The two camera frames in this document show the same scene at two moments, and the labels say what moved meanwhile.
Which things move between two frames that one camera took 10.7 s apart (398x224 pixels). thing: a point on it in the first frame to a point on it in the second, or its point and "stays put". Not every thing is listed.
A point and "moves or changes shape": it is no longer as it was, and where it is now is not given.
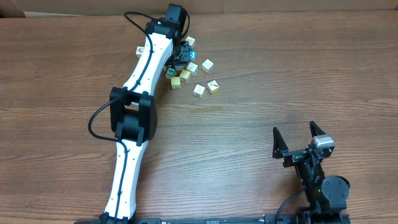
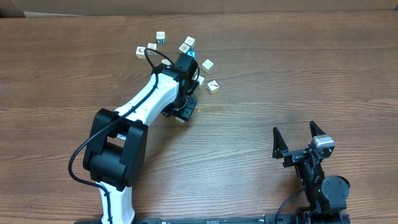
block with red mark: (213, 87) stays put
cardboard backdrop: (159, 8) stays put
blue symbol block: (179, 66) moves or changes shape
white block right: (324, 140) stays put
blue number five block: (193, 55) stays put
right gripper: (297, 153) stays put
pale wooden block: (199, 91) to (200, 80)
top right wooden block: (191, 41) stays put
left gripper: (184, 53) to (187, 110)
